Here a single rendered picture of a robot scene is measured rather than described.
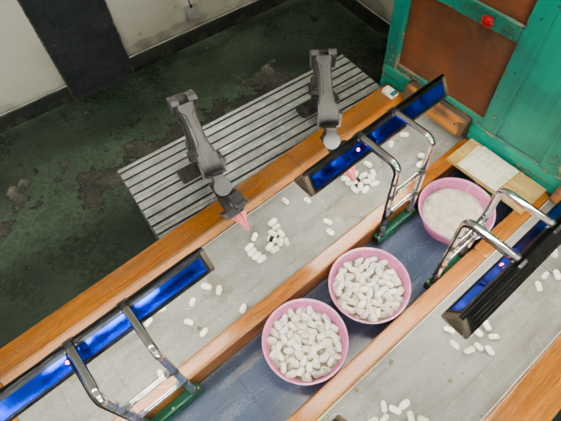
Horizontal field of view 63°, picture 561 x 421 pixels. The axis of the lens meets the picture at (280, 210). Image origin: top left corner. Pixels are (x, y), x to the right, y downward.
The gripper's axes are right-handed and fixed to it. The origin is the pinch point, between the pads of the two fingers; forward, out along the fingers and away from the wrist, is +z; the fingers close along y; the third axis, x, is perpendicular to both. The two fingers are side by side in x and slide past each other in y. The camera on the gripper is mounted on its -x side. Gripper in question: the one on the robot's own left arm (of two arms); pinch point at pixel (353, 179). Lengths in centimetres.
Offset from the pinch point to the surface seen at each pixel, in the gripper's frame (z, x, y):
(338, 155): -15.4, -24.2, -13.5
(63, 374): -11, -23, -106
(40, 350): -12, 17, -116
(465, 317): 26, -61, -26
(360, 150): -12.4, -23.1, -5.6
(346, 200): 6.5, 4.8, -4.3
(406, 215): 21.7, -4.9, 8.7
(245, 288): 8, 3, -54
